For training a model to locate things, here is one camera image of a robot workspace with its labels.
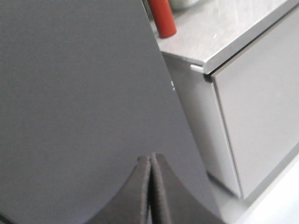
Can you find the grey kitchen cabinet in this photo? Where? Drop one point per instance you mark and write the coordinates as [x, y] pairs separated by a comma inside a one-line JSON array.
[[235, 67]]

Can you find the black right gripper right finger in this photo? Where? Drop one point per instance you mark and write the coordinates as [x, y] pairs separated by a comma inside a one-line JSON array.
[[170, 201]]

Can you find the red cylindrical bottle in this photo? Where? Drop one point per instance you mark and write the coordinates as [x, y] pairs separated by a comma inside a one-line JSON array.
[[163, 17]]

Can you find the grey round container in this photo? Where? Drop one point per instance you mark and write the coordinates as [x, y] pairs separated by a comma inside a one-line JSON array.
[[182, 4]]

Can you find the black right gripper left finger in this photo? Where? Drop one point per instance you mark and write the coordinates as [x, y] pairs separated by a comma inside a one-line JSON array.
[[130, 205]]

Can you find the dark grey fridge door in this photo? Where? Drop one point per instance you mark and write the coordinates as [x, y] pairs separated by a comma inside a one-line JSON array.
[[84, 92]]

